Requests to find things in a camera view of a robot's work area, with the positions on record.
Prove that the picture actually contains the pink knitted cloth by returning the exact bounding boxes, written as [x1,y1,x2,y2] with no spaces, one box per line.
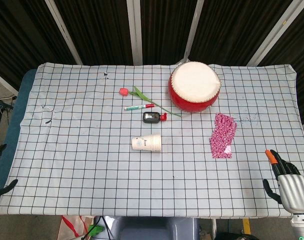
[208,112,238,160]

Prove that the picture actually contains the yellow floor marking tape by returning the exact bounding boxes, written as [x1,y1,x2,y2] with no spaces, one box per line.
[242,218,251,235]

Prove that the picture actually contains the white marker with red cap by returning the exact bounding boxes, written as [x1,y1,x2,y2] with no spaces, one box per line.
[123,103,155,112]

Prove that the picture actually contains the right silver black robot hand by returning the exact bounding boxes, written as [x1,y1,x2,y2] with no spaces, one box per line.
[262,149,304,214]

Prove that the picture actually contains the white table leg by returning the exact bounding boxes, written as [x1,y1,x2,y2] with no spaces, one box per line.
[211,219,218,240]

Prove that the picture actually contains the artificial red tulip flower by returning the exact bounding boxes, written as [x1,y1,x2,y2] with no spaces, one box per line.
[118,86,183,119]

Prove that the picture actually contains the green plastic item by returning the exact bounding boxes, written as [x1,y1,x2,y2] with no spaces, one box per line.
[87,224,105,237]

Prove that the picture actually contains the white black checkered tablecloth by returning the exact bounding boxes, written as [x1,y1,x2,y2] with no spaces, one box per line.
[0,62,304,221]

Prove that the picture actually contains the blue table pad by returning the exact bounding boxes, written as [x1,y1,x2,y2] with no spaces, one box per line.
[0,68,43,216]

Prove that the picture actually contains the red white shopping bag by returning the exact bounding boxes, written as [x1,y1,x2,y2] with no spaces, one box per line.
[57,215,96,240]

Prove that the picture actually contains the red drum with cream skin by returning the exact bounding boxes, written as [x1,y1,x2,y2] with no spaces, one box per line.
[168,61,222,114]

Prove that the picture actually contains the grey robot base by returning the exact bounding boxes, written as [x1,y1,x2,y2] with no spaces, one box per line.
[111,216,201,240]

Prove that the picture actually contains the white partition frame post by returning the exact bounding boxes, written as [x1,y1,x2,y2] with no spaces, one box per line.
[0,69,19,98]
[126,0,144,66]
[176,0,206,65]
[44,0,84,66]
[247,0,304,67]

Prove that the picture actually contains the stacked white paper cups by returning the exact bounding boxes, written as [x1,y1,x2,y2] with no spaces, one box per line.
[131,133,163,153]

